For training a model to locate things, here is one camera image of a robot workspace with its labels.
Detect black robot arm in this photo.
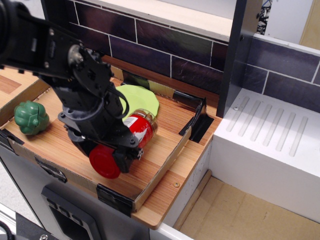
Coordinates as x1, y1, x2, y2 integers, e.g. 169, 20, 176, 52
0, 0, 142, 173

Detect green toy bell pepper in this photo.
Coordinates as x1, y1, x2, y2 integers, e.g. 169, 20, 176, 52
14, 100, 50, 135

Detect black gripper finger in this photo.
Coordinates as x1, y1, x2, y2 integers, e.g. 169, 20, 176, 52
112, 147, 144, 173
67, 129, 93, 157

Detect white sink drainboard unit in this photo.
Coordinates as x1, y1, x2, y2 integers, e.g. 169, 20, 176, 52
209, 89, 320, 222

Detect dark grey vertical post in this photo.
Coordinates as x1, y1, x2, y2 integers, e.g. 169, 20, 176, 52
216, 0, 262, 118

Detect black cable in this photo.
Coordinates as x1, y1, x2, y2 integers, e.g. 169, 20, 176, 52
108, 87, 130, 120

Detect red-lidded basil spice bottle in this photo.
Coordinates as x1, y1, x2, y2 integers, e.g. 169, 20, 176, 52
89, 109, 158, 179

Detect light green plastic plate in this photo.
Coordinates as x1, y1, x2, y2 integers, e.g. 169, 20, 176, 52
116, 84, 160, 121

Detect grey oven front panel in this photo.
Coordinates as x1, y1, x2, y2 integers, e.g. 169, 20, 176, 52
40, 184, 101, 240

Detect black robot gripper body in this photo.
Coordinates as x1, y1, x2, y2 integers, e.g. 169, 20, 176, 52
57, 87, 129, 148

